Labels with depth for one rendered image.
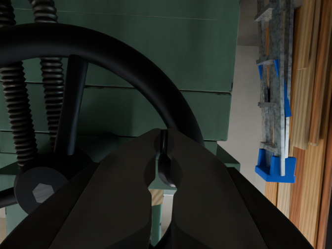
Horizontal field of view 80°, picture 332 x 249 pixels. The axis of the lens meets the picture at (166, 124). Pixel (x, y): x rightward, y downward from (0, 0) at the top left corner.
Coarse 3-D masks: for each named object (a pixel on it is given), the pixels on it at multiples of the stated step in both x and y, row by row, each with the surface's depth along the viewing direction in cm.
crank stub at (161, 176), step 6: (162, 156) 13; (162, 162) 13; (168, 162) 12; (162, 168) 13; (168, 168) 12; (162, 174) 13; (168, 174) 12; (162, 180) 13; (168, 180) 12; (174, 186) 13
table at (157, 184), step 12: (0, 156) 37; (12, 156) 37; (216, 156) 41; (228, 156) 42; (0, 168) 29; (12, 168) 30; (156, 168) 38; (0, 180) 28; (12, 180) 28; (156, 180) 38
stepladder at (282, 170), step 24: (288, 0) 97; (264, 24) 112; (288, 24) 98; (264, 48) 113; (288, 48) 99; (264, 72) 115; (288, 72) 100; (264, 96) 117; (288, 96) 102; (264, 120) 119; (288, 120) 104; (264, 144) 116; (288, 144) 106; (264, 168) 119; (288, 168) 107
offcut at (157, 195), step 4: (152, 192) 39; (156, 192) 40; (160, 192) 40; (152, 196) 39; (156, 196) 40; (160, 196) 40; (152, 200) 40; (156, 200) 40; (160, 200) 40; (152, 204) 40; (156, 204) 40
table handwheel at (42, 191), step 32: (0, 32) 16; (32, 32) 16; (64, 32) 16; (96, 32) 17; (0, 64) 18; (96, 64) 18; (128, 64) 17; (64, 96) 18; (160, 96) 17; (64, 128) 18; (192, 128) 18; (32, 160) 17; (64, 160) 18; (96, 160) 25; (0, 192) 19; (32, 192) 17
